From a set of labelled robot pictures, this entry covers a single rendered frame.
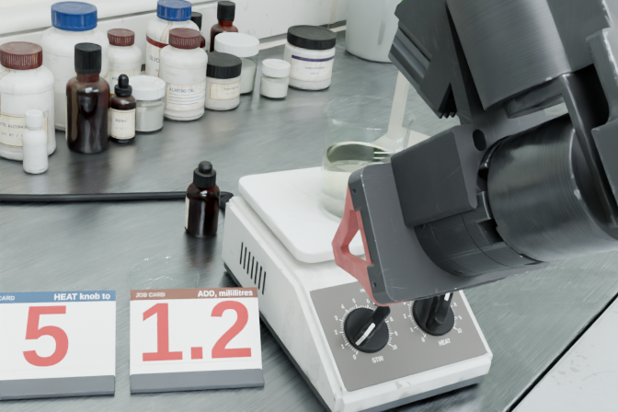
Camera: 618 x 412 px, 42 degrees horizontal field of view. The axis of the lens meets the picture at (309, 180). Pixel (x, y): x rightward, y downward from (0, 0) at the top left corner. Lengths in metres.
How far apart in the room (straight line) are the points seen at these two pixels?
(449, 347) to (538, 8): 0.32
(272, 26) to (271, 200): 0.65
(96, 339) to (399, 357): 0.21
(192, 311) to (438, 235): 0.25
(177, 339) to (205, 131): 0.40
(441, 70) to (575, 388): 0.34
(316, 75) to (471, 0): 0.76
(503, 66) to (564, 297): 0.44
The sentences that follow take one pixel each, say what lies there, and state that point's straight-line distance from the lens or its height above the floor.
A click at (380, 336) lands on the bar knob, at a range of 0.55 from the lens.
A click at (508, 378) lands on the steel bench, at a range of 0.62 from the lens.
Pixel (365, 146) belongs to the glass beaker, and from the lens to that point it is 0.55.
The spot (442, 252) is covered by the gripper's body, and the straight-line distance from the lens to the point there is 0.37.
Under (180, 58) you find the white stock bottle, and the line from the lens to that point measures 0.92.
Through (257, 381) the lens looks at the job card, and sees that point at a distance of 0.56.
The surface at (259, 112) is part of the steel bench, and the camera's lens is 0.99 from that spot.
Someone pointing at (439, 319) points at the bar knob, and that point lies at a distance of 0.56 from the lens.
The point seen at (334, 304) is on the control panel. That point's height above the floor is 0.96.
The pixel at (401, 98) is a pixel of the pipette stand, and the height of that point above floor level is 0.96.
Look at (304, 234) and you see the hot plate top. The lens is 0.56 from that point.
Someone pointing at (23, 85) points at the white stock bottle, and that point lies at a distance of 0.81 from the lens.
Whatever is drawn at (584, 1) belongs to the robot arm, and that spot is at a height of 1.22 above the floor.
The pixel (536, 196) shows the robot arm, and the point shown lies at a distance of 0.32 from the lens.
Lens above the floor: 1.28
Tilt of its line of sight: 27 degrees down
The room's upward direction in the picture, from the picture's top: 8 degrees clockwise
